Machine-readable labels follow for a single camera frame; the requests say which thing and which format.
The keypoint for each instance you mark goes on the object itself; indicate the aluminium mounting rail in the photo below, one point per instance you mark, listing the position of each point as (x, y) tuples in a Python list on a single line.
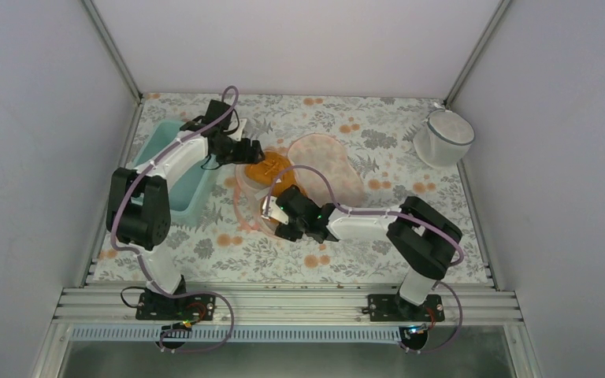
[(313, 304)]

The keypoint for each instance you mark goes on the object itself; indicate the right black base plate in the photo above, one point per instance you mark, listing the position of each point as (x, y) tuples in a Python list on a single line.
[(392, 308)]

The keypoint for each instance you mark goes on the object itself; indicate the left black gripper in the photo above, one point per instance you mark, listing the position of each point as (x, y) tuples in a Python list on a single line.
[(243, 157)]

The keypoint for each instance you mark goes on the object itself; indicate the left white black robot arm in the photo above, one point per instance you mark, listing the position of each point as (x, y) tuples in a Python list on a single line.
[(138, 216)]

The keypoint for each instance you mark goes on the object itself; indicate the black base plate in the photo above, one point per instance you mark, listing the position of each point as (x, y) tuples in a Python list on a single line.
[(392, 308), (156, 307)]

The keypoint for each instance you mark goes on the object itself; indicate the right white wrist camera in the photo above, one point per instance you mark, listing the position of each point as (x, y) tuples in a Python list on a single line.
[(270, 211)]

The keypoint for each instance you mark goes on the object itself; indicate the orange floral mesh laundry bag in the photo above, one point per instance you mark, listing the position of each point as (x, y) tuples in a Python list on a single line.
[(321, 152)]

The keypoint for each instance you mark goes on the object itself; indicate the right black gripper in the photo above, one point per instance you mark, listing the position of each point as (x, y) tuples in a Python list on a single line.
[(291, 235)]

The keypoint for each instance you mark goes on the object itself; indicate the floral patterned table mat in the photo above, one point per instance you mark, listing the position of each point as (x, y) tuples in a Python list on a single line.
[(227, 245)]

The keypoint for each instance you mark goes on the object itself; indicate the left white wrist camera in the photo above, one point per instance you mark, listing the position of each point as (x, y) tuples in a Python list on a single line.
[(236, 128)]

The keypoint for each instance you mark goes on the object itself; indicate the white slotted cable duct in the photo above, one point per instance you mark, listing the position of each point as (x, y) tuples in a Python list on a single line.
[(238, 334)]

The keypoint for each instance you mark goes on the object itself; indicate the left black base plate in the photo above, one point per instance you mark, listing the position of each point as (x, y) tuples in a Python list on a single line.
[(156, 307)]

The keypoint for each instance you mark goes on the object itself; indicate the orange mustard bra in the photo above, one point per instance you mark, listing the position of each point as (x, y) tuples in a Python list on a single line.
[(266, 171)]

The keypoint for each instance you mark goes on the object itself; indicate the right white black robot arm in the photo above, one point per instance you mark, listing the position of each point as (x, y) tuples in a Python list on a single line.
[(427, 241)]

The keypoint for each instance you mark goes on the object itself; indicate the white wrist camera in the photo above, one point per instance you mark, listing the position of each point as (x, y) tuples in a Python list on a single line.
[(236, 128), (270, 211)]

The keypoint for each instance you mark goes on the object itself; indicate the teal plastic bin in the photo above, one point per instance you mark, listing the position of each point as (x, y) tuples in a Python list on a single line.
[(189, 184)]

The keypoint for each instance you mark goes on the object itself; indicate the white mesh laundry basket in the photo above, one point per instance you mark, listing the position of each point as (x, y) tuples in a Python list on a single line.
[(444, 138)]

